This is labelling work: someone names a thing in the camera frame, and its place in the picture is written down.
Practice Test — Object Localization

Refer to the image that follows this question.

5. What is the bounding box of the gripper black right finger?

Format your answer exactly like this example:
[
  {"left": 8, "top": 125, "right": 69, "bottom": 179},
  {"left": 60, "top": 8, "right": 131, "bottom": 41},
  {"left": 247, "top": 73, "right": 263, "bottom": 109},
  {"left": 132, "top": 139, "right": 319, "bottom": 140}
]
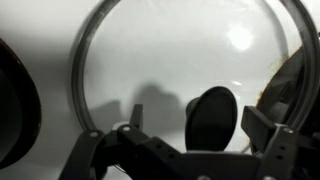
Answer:
[{"left": 240, "top": 105, "right": 320, "bottom": 180}]

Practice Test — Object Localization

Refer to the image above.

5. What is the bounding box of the large glass lid black knob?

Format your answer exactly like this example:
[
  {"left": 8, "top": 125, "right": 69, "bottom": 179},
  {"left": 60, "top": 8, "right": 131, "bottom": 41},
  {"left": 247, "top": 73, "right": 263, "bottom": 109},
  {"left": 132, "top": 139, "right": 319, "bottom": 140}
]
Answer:
[{"left": 70, "top": 0, "right": 320, "bottom": 154}]

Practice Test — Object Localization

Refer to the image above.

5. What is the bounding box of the gripper left finger bluish black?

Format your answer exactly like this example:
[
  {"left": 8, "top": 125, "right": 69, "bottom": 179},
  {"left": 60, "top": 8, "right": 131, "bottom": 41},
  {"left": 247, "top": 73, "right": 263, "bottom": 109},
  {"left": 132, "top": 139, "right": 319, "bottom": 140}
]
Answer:
[{"left": 58, "top": 103, "right": 208, "bottom": 180}]

